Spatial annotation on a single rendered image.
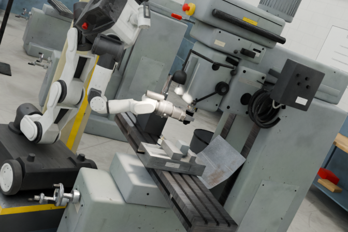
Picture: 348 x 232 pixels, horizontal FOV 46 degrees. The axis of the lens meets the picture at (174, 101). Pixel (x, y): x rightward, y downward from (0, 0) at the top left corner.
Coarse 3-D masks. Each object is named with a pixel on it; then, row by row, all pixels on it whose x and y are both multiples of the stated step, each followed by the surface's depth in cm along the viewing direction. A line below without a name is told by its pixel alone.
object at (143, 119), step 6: (138, 114) 275; (144, 114) 263; (150, 114) 255; (138, 120) 271; (144, 120) 260; (150, 120) 256; (156, 120) 257; (162, 120) 258; (144, 126) 257; (150, 126) 257; (156, 126) 259; (162, 126) 260; (150, 132) 259; (156, 132) 260
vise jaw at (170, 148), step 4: (164, 140) 223; (168, 140) 225; (164, 144) 221; (168, 144) 219; (172, 144) 222; (164, 148) 220; (168, 148) 216; (172, 148) 216; (176, 148) 218; (168, 152) 215; (172, 152) 212; (176, 152) 212; (180, 152) 215; (172, 156) 212; (176, 156) 213; (180, 156) 214
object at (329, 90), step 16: (272, 48) 215; (240, 64) 212; (256, 64) 215; (272, 64) 219; (304, 64) 228; (320, 64) 233; (272, 80) 223; (336, 80) 242; (320, 96) 242; (336, 96) 247
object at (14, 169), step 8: (8, 160) 237; (0, 168) 242; (8, 168) 238; (16, 168) 232; (0, 176) 241; (8, 176) 237; (16, 176) 230; (0, 184) 240; (8, 184) 236; (16, 184) 231; (8, 192) 233; (16, 192) 234
